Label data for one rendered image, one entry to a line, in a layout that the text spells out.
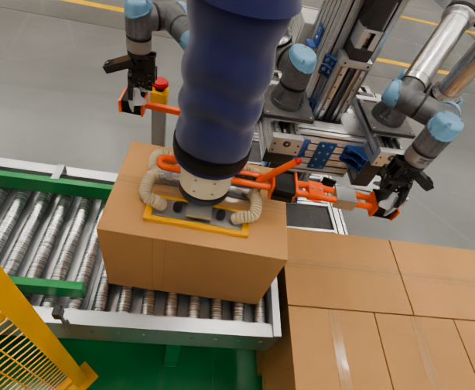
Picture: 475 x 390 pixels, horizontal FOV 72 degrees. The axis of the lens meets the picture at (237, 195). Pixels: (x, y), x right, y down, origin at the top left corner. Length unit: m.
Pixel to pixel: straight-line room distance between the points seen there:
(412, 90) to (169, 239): 0.83
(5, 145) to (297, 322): 2.25
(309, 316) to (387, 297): 0.41
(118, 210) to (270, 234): 0.50
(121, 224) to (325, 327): 0.92
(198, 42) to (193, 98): 0.12
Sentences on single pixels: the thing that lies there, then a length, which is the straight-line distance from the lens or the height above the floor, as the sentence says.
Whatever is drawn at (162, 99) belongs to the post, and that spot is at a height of 0.98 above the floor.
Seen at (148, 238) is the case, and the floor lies 0.94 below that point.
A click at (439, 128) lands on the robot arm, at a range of 0.99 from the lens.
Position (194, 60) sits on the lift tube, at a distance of 0.73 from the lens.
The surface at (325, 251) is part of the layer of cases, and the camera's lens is 1.67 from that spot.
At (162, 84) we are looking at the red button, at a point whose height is 1.04.
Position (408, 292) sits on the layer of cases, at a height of 0.54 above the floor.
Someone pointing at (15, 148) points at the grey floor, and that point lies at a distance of 2.75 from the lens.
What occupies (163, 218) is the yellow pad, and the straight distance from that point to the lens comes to 1.05.
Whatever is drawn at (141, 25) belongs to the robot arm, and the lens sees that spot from 1.08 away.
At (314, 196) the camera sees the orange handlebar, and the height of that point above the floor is 1.08.
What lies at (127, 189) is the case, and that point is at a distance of 1.14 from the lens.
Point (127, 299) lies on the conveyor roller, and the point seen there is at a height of 0.55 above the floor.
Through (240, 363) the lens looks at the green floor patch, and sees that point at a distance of 1.92.
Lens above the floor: 1.83
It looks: 50 degrees down
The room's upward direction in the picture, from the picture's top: 18 degrees clockwise
